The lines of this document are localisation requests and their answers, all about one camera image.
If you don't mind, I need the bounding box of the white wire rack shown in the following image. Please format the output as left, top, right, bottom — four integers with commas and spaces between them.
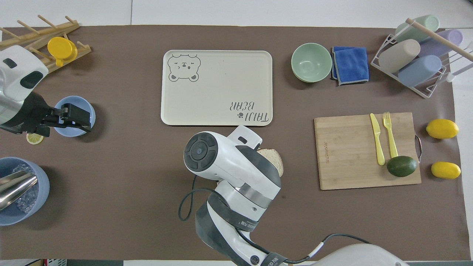
371, 18, 473, 99

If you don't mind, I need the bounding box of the brown bread slice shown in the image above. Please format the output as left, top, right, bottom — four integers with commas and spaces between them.
256, 148, 285, 178

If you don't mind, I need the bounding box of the yellow lemon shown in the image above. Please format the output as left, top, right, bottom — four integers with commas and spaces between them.
431, 161, 462, 180
426, 119, 460, 140

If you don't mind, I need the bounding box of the blue bucket with ice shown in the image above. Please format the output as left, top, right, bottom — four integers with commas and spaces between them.
0, 157, 50, 226

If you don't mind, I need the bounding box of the metal scoop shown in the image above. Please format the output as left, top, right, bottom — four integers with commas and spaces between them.
0, 170, 39, 211

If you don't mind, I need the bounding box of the blue cloth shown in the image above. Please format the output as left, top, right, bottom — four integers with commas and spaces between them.
331, 46, 370, 86

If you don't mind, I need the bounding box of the yellow plastic fork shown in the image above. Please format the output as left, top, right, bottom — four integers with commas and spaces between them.
382, 112, 399, 158

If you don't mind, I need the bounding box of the green bowl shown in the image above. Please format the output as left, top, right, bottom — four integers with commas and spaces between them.
291, 43, 333, 83

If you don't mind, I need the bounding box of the green cup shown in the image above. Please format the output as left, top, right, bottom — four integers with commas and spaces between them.
394, 14, 440, 43

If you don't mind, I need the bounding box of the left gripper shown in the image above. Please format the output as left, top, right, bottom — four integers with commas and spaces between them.
0, 92, 92, 136

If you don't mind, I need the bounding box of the yellow plastic knife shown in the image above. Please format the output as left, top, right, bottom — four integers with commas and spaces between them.
370, 113, 386, 166

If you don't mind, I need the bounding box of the green avocado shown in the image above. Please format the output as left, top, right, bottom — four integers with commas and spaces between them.
387, 156, 418, 178

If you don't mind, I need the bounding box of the wooden cutting board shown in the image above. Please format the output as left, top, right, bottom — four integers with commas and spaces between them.
314, 112, 422, 191

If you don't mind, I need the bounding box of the purple cup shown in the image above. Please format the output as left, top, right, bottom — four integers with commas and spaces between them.
419, 29, 464, 58

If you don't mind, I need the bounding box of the wooden peg rack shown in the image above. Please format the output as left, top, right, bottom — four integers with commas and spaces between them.
0, 15, 92, 74

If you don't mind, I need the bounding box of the beige cup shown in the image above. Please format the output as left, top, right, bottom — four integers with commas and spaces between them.
378, 39, 421, 74

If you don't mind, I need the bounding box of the blue cup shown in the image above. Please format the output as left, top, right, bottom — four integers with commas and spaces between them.
398, 55, 442, 87

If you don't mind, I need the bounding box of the yellow cup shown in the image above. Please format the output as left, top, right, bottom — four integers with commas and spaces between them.
47, 37, 78, 67

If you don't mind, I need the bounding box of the black cable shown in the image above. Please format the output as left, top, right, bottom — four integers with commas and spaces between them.
178, 174, 222, 222
235, 228, 371, 265

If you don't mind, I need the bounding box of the small blue bowl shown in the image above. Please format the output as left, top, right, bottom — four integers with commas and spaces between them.
54, 96, 96, 137

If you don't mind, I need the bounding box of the cream tray with bear print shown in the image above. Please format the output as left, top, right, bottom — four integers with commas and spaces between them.
161, 50, 273, 127

